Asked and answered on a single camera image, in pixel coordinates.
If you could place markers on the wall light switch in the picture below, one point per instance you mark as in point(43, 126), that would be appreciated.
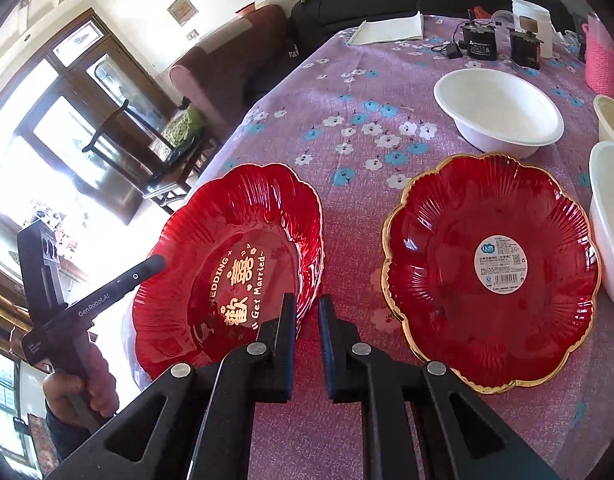
point(192, 34)

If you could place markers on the green cushion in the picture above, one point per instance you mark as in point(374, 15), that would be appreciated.
point(184, 125)

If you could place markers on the large white bowl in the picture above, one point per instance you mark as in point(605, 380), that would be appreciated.
point(497, 105)

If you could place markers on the gold-rimmed red plate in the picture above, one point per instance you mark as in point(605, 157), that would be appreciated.
point(437, 260)

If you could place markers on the black labelled charger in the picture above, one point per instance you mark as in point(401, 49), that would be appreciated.
point(479, 42)

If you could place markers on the black sofa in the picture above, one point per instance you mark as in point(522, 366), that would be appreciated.
point(347, 10)

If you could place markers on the person's left hand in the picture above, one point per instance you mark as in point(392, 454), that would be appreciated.
point(104, 385)

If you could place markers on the wooden glazed door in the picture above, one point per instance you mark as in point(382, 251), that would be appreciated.
point(112, 85)

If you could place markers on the pink bottle with woven sleeve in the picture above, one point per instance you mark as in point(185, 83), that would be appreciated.
point(604, 60)

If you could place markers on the purple floral tablecloth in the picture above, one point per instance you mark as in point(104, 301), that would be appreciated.
point(367, 85)

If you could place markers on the small black adapter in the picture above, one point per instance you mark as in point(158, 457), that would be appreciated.
point(455, 51)

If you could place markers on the brown armchair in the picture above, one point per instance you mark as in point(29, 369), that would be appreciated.
point(227, 55)

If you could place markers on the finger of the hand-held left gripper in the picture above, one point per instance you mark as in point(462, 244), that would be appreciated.
point(142, 272)

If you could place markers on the small red dish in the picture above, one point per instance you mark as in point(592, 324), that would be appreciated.
point(246, 8)

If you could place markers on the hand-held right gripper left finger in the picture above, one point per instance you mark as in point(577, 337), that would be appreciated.
point(284, 360)

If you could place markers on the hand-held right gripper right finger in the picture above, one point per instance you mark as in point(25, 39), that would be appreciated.
point(328, 350)

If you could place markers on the white plastic cup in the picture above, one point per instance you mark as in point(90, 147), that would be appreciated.
point(532, 12)

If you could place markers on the red plate with gold lettering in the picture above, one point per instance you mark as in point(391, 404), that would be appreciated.
point(227, 220)

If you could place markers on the small white bowl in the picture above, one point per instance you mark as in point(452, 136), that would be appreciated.
point(609, 210)

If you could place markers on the small cream bowl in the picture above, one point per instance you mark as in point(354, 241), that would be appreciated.
point(612, 120)

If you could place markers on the framed wall plaque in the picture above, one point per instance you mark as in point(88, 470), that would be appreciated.
point(182, 9)

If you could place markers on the dark wooden chair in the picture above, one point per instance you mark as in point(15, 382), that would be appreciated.
point(174, 187)

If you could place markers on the small red object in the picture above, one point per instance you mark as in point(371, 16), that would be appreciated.
point(481, 12)

